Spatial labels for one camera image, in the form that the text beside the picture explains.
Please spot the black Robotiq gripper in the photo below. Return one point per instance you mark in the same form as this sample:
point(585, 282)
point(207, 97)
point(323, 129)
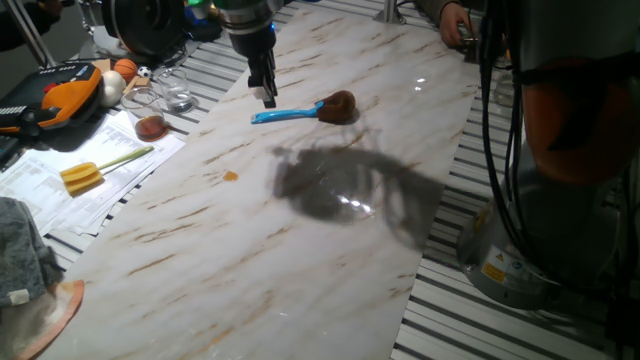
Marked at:
point(255, 47)

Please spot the person's right forearm brown sleeve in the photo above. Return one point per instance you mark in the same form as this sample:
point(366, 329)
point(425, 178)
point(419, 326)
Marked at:
point(432, 4)

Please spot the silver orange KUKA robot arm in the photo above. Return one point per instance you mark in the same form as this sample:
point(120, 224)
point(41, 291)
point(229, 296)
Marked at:
point(575, 125)

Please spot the person's right hand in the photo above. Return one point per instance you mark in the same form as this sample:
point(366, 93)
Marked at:
point(454, 22)

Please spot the blue cloth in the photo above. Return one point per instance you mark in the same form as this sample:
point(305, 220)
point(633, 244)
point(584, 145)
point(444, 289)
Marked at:
point(205, 30)

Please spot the empty clear glass beaker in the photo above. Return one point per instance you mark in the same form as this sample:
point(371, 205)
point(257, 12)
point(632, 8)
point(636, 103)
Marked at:
point(176, 92)

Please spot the amber liquid stain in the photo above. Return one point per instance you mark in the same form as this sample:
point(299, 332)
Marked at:
point(230, 176)

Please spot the small green plastic object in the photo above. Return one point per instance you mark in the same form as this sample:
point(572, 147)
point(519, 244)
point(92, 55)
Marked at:
point(199, 7)

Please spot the small soccer ball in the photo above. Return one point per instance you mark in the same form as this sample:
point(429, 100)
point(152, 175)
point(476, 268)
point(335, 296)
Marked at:
point(144, 72)

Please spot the brown round bowl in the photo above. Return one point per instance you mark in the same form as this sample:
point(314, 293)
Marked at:
point(147, 125)

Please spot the small wooden block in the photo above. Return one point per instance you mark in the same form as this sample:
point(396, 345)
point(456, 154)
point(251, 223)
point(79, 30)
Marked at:
point(136, 84)
point(102, 65)

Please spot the black filament spool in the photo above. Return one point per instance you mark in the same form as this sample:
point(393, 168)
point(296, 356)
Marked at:
point(145, 25)

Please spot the small orange basketball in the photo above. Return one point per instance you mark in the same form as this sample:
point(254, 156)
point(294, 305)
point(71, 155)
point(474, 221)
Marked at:
point(126, 70)

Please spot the white ball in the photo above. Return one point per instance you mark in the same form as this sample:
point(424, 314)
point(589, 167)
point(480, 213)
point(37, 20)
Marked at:
point(112, 89)

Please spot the orange black teach pendant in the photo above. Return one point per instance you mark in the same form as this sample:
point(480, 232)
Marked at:
point(60, 97)

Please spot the clear bottle yellow cap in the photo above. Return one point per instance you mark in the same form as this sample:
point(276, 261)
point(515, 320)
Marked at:
point(504, 85)

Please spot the printed white paper sheets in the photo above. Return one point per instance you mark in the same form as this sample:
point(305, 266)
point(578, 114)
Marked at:
point(45, 195)

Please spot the person in black shirt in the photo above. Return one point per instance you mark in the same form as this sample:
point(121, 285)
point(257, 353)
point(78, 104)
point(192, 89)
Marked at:
point(20, 20)

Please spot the folded grey towel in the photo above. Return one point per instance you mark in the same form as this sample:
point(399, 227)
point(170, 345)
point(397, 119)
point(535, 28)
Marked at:
point(25, 250)

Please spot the copper round plate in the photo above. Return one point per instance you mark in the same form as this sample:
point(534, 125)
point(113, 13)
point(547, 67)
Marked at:
point(60, 310)

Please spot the aluminium frame strut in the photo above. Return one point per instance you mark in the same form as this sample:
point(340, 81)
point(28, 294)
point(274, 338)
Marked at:
point(389, 11)
point(30, 32)

